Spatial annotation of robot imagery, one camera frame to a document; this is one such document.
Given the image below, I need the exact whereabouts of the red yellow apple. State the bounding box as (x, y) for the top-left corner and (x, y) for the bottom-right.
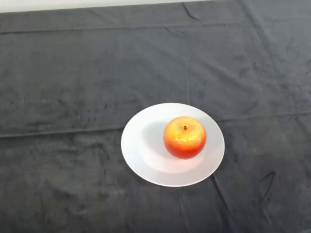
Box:
(163, 116), (207, 160)

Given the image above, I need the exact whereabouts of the white round plate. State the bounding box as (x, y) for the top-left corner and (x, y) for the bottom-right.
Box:
(121, 102), (225, 188)

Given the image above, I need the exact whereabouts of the black cloth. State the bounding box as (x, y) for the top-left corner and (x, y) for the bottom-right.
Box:
(0, 0), (311, 233)

